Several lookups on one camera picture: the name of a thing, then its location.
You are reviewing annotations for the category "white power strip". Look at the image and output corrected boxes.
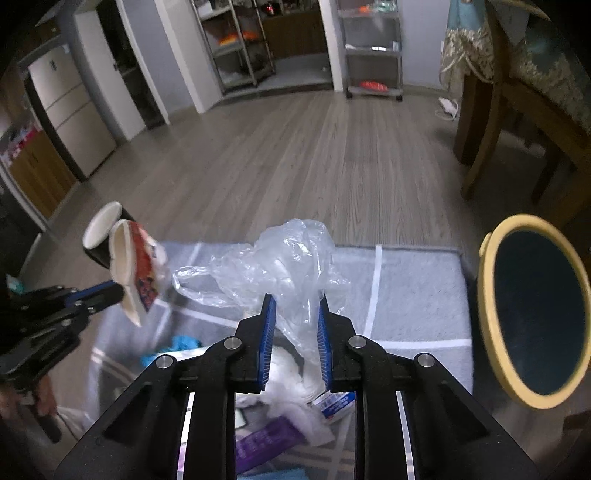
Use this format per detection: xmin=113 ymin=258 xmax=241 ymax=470
xmin=436 ymin=97 xmax=460 ymax=121

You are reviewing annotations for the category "beige refrigerator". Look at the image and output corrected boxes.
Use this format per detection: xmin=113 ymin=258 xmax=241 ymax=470
xmin=23 ymin=46 xmax=118 ymax=181

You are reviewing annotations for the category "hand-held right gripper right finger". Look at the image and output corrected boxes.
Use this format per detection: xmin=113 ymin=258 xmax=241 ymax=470
xmin=318 ymin=295 xmax=541 ymax=480

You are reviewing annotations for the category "brown wooden cabinet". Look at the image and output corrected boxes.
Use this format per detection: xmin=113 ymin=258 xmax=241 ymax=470
xmin=0 ymin=129 xmax=77 ymax=220

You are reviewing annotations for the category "grey rolling shelf cart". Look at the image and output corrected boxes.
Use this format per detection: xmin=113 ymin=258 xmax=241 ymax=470
xmin=337 ymin=0 xmax=404 ymax=102

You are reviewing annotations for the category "grey rug with white lines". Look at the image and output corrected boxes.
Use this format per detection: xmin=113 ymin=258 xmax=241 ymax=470
xmin=88 ymin=240 xmax=474 ymax=480

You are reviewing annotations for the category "yellow rimmed dark bin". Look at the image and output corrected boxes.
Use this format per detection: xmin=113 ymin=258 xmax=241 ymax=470
xmin=478 ymin=213 xmax=591 ymax=411

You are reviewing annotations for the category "clear plastic bag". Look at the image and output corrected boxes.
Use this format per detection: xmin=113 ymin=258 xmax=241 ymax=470
xmin=173 ymin=218 xmax=352 ymax=370

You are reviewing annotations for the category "purple snack packet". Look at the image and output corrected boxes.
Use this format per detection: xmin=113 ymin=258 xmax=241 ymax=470
xmin=235 ymin=415 xmax=319 ymax=476

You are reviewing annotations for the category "black paper cup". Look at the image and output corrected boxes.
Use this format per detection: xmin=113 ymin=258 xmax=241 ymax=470
xmin=83 ymin=202 xmax=137 ymax=268

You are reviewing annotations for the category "wooden chair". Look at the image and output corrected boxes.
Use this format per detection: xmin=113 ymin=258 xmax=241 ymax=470
xmin=461 ymin=9 xmax=561 ymax=206

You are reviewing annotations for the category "red printed paper noodle cup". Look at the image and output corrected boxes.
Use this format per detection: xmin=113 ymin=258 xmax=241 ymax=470
xmin=108 ymin=220 xmax=169 ymax=328

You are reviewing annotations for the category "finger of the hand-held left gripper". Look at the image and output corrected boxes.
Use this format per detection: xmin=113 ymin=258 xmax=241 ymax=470
xmin=65 ymin=281 xmax=125 ymax=315

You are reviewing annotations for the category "small white blue carton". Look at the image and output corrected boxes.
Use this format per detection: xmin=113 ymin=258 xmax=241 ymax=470
xmin=311 ymin=390 xmax=356 ymax=423

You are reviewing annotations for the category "blue wrapper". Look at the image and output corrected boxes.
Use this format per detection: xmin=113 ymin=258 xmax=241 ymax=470
xmin=141 ymin=335 xmax=204 ymax=365

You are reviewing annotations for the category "metal wire shelf rack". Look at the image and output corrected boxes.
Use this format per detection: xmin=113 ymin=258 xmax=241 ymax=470
xmin=191 ymin=0 xmax=278 ymax=95

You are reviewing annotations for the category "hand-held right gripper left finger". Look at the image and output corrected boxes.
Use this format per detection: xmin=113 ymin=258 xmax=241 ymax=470
xmin=54 ymin=294 xmax=278 ymax=480

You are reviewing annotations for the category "white tissue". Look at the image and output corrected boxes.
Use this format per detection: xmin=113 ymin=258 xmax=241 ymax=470
xmin=238 ymin=346 xmax=333 ymax=446

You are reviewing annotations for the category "white tall cabinet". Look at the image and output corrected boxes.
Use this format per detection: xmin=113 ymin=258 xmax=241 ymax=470
xmin=74 ymin=0 xmax=169 ymax=141

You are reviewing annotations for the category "person's left hand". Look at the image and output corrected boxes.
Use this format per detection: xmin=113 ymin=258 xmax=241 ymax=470
xmin=0 ymin=374 xmax=58 ymax=418

